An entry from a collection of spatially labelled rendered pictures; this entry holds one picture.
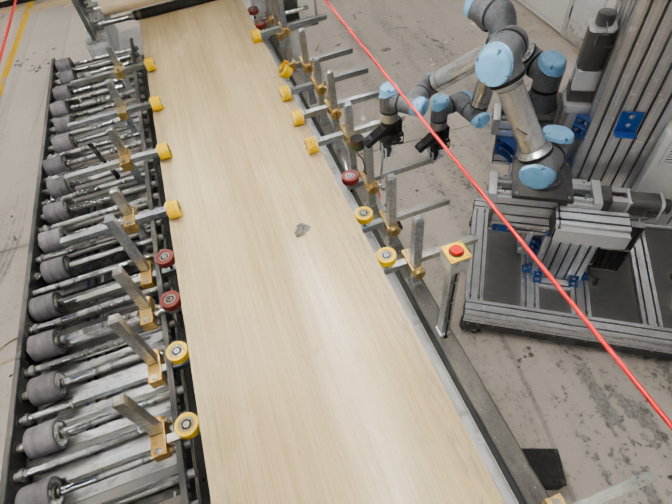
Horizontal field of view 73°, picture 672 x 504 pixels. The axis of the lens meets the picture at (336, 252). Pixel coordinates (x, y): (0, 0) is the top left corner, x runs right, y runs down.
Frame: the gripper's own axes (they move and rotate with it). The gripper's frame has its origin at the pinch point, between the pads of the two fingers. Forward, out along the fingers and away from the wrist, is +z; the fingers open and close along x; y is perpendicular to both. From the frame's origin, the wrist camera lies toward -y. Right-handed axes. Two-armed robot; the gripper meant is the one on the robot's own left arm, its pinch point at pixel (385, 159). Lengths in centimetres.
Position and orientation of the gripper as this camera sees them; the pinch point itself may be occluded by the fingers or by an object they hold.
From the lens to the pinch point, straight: 206.4
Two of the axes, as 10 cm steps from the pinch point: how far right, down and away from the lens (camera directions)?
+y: 9.3, -3.5, 1.5
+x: -3.7, -7.0, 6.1
